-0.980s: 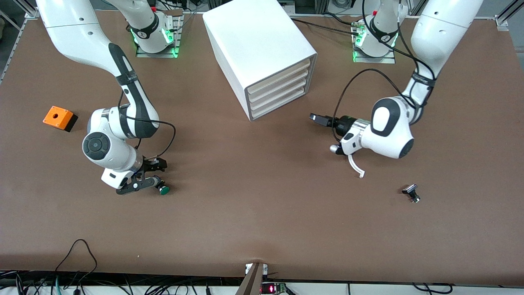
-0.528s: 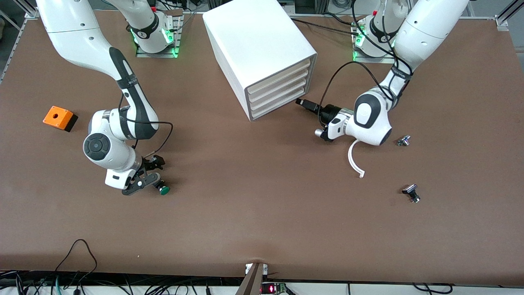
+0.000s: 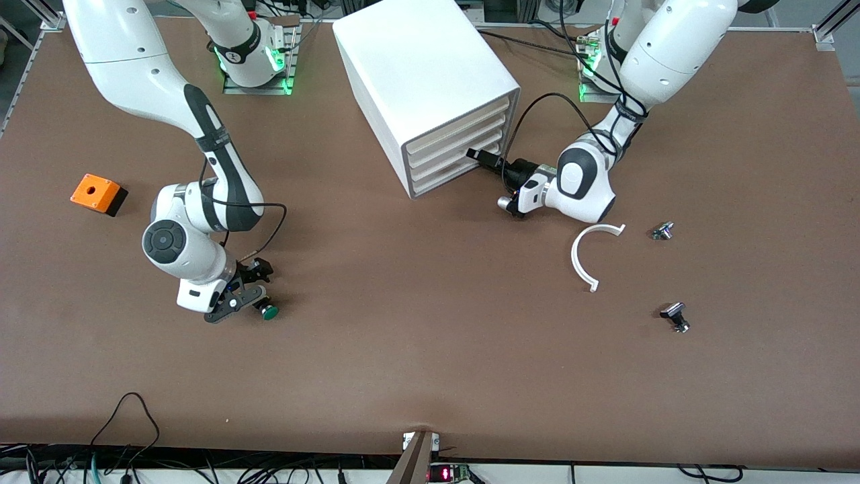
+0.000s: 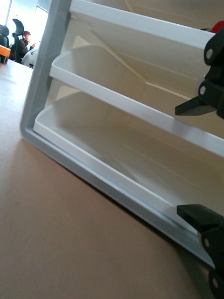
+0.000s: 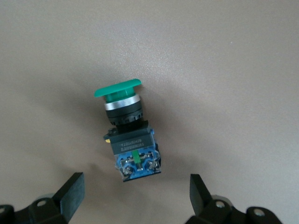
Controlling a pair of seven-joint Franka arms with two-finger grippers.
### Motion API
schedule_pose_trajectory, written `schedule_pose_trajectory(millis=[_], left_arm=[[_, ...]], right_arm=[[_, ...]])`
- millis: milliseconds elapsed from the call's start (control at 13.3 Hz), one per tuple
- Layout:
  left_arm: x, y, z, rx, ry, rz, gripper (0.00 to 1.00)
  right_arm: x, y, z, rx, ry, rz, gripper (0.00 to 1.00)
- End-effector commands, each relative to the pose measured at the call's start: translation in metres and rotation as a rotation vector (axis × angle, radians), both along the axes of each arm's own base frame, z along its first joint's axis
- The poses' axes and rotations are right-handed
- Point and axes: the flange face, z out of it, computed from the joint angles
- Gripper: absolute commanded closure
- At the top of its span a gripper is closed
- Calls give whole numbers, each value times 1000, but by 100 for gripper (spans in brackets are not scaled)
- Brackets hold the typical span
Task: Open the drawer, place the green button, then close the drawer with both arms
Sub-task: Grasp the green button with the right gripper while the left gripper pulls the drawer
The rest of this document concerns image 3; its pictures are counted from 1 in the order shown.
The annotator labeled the black cable bundle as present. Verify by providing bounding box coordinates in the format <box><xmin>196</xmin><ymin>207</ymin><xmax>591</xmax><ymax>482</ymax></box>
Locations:
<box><xmin>0</xmin><ymin>444</ymin><xmax>377</xmax><ymax>484</ymax></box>

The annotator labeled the white C-shaped ring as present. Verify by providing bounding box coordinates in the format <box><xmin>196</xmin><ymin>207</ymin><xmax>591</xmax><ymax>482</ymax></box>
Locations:
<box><xmin>570</xmin><ymin>223</ymin><xmax>627</xmax><ymax>293</ymax></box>

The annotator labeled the black cable on table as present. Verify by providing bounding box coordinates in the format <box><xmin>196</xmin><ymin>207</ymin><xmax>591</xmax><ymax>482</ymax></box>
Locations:
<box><xmin>477</xmin><ymin>20</ymin><xmax>593</xmax><ymax>60</ymax></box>

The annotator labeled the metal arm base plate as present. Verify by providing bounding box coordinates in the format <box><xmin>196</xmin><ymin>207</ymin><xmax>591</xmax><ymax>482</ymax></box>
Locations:
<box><xmin>223</xmin><ymin>17</ymin><xmax>298</xmax><ymax>95</ymax></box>
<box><xmin>578</xmin><ymin>30</ymin><xmax>626</xmax><ymax>106</ymax></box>

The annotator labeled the white drawer cabinet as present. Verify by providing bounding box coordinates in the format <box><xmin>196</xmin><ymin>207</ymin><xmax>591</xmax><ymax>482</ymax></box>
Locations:
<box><xmin>333</xmin><ymin>0</ymin><xmax>522</xmax><ymax>200</ymax></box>

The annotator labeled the black curved cable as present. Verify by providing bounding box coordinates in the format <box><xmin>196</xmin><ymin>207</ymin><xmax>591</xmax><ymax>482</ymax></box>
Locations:
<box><xmin>675</xmin><ymin>464</ymin><xmax>745</xmax><ymax>483</ymax></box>

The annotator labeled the device with red display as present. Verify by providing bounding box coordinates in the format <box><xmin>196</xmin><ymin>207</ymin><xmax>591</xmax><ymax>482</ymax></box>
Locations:
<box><xmin>429</xmin><ymin>462</ymin><xmax>471</xmax><ymax>483</ymax></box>

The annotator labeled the lower small metal bolt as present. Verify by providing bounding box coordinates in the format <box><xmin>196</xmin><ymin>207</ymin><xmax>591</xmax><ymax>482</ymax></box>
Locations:
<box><xmin>659</xmin><ymin>302</ymin><xmax>691</xmax><ymax>334</ymax></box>

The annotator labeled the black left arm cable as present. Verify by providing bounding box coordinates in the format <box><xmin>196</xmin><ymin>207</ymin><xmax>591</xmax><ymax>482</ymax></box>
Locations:
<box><xmin>501</xmin><ymin>0</ymin><xmax>649</xmax><ymax>175</ymax></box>

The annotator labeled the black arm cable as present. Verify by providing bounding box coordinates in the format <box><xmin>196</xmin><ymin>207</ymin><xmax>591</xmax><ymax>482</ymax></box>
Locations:
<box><xmin>198</xmin><ymin>158</ymin><xmax>288</xmax><ymax>264</ymax></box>
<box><xmin>501</xmin><ymin>0</ymin><xmax>649</xmax><ymax>175</ymax></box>

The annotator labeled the white drawer tray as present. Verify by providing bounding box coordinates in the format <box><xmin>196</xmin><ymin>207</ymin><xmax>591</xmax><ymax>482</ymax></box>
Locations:
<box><xmin>411</xmin><ymin>143</ymin><xmax>503</xmax><ymax>197</ymax></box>

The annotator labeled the orange box with black base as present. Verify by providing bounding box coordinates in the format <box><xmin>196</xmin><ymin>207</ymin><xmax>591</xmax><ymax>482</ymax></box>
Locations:
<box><xmin>70</xmin><ymin>173</ymin><xmax>128</xmax><ymax>217</ymax></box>

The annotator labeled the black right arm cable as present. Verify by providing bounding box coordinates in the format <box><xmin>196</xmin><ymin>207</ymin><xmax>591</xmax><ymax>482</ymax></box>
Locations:
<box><xmin>198</xmin><ymin>158</ymin><xmax>288</xmax><ymax>264</ymax></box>

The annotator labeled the aluminium table edge rail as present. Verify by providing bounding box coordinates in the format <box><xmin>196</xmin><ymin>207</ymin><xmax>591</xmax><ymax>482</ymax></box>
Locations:
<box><xmin>812</xmin><ymin>0</ymin><xmax>860</xmax><ymax>52</ymax></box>
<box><xmin>0</xmin><ymin>13</ymin><xmax>68</xmax><ymax>138</ymax></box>

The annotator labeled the black looped cable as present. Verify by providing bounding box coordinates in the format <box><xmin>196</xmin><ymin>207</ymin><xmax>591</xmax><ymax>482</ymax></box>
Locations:
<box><xmin>89</xmin><ymin>393</ymin><xmax>161</xmax><ymax>465</ymax></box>

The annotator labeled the grey camera bracket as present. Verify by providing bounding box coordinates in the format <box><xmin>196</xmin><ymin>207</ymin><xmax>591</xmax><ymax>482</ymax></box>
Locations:
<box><xmin>386</xmin><ymin>430</ymin><xmax>441</xmax><ymax>484</ymax></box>

